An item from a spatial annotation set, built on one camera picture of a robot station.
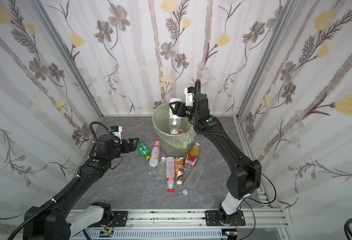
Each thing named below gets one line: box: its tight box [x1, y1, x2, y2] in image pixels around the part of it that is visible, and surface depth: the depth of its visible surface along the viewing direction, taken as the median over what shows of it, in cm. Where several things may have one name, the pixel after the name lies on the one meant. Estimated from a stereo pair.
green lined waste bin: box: [152, 103, 197, 157], surface depth 78 cm
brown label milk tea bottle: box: [175, 156, 186, 185], surface depth 89 cm
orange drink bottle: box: [185, 142, 201, 169], surface depth 93 cm
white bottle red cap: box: [149, 139, 161, 168], surface depth 94 cm
